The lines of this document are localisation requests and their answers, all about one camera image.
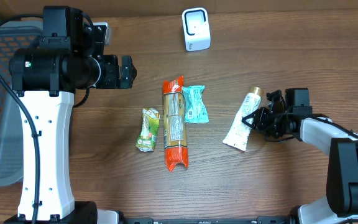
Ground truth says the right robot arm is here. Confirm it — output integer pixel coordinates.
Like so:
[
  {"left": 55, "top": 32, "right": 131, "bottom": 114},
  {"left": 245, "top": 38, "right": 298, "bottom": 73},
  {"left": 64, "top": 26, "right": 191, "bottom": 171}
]
[{"left": 242, "top": 88, "right": 358, "bottom": 224}]

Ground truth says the orange spaghetti package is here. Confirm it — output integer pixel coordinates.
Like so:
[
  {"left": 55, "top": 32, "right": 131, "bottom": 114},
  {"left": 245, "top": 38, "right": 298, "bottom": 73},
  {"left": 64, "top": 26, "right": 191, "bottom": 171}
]
[{"left": 162, "top": 76, "right": 189, "bottom": 172}]

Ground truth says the grey plastic shopping basket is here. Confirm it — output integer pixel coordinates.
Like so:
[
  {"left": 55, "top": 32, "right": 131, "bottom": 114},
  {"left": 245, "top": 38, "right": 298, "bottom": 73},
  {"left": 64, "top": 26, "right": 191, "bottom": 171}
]
[{"left": 0, "top": 21, "right": 42, "bottom": 187}]

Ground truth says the white barcode scanner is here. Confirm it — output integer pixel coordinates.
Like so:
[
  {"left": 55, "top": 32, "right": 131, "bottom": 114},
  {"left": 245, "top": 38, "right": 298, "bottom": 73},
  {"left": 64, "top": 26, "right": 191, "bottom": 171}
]
[{"left": 181, "top": 7, "right": 211, "bottom": 52}]

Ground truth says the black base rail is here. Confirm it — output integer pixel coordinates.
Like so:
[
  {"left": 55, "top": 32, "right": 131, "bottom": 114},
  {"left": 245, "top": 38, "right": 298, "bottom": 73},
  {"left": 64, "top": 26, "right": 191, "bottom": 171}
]
[{"left": 119, "top": 216, "right": 296, "bottom": 224}]

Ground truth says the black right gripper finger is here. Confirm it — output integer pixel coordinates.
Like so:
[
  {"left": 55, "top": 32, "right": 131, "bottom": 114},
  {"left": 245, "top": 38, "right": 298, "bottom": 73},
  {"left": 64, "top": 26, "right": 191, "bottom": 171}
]
[
  {"left": 241, "top": 107, "right": 268, "bottom": 131},
  {"left": 266, "top": 90, "right": 287, "bottom": 114}
]

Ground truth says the green yellow snack packet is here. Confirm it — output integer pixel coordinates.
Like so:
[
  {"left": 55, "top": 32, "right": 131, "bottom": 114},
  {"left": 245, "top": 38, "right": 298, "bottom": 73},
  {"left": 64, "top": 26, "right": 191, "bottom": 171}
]
[{"left": 136, "top": 108, "right": 160, "bottom": 152}]

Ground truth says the white shampoo tube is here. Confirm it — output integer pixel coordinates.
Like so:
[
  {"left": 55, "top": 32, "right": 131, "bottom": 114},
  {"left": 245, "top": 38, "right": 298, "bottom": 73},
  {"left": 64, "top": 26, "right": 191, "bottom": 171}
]
[{"left": 222, "top": 86, "right": 265, "bottom": 152}]

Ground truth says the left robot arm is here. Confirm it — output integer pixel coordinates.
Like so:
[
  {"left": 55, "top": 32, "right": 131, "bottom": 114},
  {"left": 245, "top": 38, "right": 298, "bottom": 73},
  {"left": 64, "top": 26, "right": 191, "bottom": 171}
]
[{"left": 9, "top": 6, "right": 137, "bottom": 224}]

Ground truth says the teal wipes packet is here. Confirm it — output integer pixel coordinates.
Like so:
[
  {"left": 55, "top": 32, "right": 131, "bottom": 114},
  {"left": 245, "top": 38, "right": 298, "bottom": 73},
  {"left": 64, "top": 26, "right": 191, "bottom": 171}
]
[{"left": 182, "top": 85, "right": 209, "bottom": 123}]

